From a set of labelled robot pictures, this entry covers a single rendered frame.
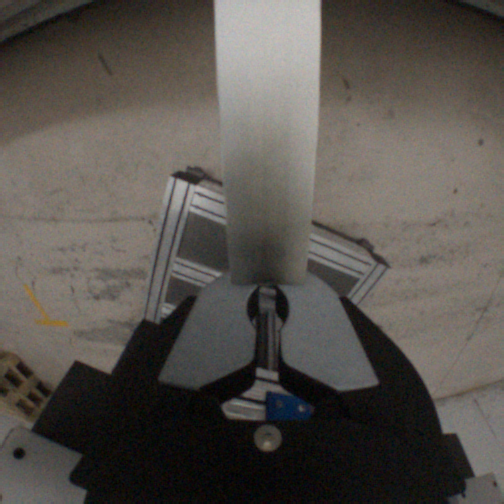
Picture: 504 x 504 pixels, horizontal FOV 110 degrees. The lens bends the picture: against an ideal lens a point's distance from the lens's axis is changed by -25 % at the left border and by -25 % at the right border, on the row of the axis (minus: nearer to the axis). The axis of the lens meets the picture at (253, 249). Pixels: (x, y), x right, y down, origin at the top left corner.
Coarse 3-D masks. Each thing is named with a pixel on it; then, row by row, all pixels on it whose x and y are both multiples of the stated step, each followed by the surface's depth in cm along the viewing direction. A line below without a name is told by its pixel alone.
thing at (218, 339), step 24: (216, 288) 10; (240, 288) 10; (192, 312) 8; (216, 312) 8; (240, 312) 8; (192, 336) 7; (216, 336) 7; (240, 336) 7; (168, 360) 7; (192, 360) 7; (216, 360) 7; (240, 360) 7; (168, 384) 6; (192, 384) 6; (216, 384) 6; (240, 384) 7
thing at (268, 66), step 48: (240, 0) 5; (288, 0) 5; (240, 48) 6; (288, 48) 5; (240, 96) 6; (288, 96) 6; (240, 144) 7; (288, 144) 7; (240, 192) 8; (288, 192) 8; (240, 240) 8; (288, 240) 8
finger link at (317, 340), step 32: (288, 288) 10; (320, 288) 10; (288, 320) 8; (320, 320) 8; (288, 352) 7; (320, 352) 7; (352, 352) 7; (288, 384) 7; (320, 384) 6; (352, 384) 6
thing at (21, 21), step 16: (32, 0) 43; (48, 0) 46; (64, 0) 46; (80, 0) 49; (96, 0) 54; (112, 0) 57; (448, 0) 50; (464, 0) 44; (480, 0) 41; (496, 0) 39; (0, 16) 43; (16, 16) 46; (32, 16) 48; (48, 16) 51; (496, 16) 48; (0, 32) 48; (16, 32) 53
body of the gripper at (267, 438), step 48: (144, 432) 4; (192, 432) 4; (240, 432) 5; (288, 432) 4; (336, 432) 4; (384, 432) 4; (96, 480) 3; (144, 480) 4; (192, 480) 4; (240, 480) 4; (288, 480) 4; (336, 480) 4; (384, 480) 3; (432, 480) 3
